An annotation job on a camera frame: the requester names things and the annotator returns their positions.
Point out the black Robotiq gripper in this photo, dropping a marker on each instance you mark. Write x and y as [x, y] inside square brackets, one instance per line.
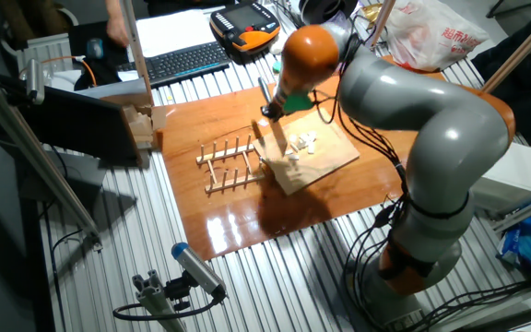
[275, 110]

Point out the steel cleaver knife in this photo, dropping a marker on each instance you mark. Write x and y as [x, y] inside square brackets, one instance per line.
[278, 136]

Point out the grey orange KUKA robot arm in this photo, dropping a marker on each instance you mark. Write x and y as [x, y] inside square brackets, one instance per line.
[431, 115]

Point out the person's forearm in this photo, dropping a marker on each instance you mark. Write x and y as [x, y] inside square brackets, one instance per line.
[113, 9]

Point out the white radish chunk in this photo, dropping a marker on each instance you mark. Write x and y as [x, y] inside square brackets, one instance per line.
[312, 136]

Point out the large white radish lump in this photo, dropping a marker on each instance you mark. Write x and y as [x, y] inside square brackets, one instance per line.
[275, 46]

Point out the person's hand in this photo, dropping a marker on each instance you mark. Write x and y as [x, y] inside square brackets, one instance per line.
[118, 32]

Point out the wooden peg dish rack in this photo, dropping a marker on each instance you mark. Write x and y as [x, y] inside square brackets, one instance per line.
[228, 154]

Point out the wooden cutting board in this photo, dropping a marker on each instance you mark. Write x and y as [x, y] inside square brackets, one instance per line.
[330, 159]

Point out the orange black teach pendant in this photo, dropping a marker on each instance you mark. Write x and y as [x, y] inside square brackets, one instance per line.
[251, 39]

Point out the black computer keyboard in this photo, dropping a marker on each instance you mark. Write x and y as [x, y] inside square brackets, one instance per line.
[178, 62]

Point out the black round device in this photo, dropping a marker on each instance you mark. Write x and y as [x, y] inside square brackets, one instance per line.
[327, 9]

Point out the white paper sheet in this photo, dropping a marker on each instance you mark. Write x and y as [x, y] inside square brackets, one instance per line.
[173, 32]

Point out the white red-printed plastic bag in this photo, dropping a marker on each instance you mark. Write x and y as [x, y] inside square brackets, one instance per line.
[431, 32]

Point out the black monitor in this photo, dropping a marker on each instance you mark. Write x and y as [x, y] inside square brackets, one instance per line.
[81, 124]

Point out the white ribbed panel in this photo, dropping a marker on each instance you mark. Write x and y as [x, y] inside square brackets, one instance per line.
[49, 50]

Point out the white drawer box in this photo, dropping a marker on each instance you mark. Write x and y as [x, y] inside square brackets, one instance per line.
[510, 177]

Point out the aluminium frame post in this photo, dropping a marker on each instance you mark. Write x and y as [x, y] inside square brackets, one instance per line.
[523, 48]
[138, 55]
[381, 20]

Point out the grey camera with blue end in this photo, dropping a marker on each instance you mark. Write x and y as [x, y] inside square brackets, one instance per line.
[196, 267]

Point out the aluminium camera stand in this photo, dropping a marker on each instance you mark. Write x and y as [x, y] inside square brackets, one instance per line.
[155, 299]

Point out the aluminium frame beam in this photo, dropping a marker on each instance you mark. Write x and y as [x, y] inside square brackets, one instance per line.
[39, 160]
[528, 209]

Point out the silver camera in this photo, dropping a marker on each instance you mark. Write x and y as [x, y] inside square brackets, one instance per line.
[35, 83]

